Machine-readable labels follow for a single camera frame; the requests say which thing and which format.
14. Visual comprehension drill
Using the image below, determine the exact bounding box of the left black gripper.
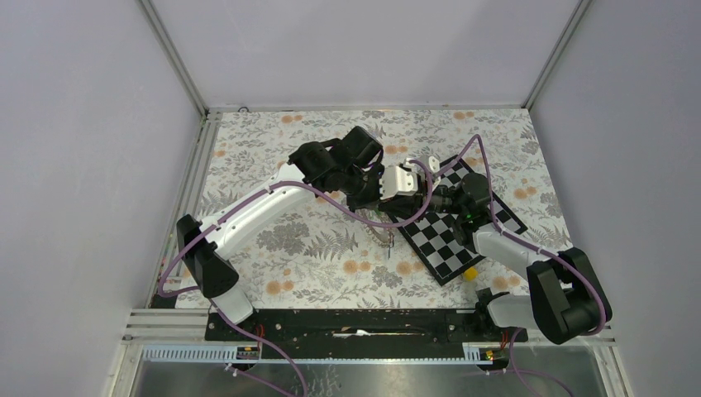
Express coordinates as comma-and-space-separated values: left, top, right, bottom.
341, 165, 394, 214

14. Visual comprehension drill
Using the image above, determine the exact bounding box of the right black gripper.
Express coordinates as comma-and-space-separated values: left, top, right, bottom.
378, 175, 466, 224

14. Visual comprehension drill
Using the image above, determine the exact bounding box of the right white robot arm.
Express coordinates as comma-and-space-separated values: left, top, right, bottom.
379, 169, 613, 344

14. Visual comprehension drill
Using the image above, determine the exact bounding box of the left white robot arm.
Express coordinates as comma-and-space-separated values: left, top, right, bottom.
173, 127, 384, 340

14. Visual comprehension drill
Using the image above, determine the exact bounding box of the black white checkerboard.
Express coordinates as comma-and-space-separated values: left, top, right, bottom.
397, 155, 530, 287

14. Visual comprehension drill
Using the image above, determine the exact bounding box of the floral patterned mat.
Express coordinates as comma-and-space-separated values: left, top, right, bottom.
198, 109, 571, 309

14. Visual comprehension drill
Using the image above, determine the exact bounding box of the yellow cube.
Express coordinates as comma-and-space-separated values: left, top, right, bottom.
463, 267, 479, 281

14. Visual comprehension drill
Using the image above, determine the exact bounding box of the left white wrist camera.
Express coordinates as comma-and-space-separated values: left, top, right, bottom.
379, 158, 441, 201

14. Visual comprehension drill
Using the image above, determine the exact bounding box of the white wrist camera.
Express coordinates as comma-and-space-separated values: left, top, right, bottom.
422, 155, 440, 174
379, 158, 441, 201

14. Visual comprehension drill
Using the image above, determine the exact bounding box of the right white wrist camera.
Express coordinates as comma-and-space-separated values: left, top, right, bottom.
422, 155, 440, 174

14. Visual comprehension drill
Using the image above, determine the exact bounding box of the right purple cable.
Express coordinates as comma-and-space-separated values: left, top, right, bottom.
435, 133, 609, 397

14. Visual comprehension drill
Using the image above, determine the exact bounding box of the purple cable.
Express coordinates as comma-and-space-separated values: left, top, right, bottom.
435, 133, 609, 397
157, 159, 435, 397

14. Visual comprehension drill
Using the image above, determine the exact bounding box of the slotted cable duct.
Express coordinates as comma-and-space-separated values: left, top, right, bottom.
141, 343, 494, 366

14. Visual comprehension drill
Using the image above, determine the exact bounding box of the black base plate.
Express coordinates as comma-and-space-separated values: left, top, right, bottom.
204, 309, 516, 360

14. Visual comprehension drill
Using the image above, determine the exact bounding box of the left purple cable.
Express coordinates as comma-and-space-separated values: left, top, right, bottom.
157, 159, 435, 397

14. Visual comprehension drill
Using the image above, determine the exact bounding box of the right aluminium frame post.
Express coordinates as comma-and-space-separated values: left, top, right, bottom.
521, 0, 594, 111

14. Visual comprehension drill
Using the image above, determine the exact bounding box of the aluminium frame post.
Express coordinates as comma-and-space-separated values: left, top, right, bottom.
136, 0, 208, 117
521, 0, 594, 111

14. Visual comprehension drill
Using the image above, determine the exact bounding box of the left aluminium frame post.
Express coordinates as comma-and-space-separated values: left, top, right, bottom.
136, 0, 208, 117

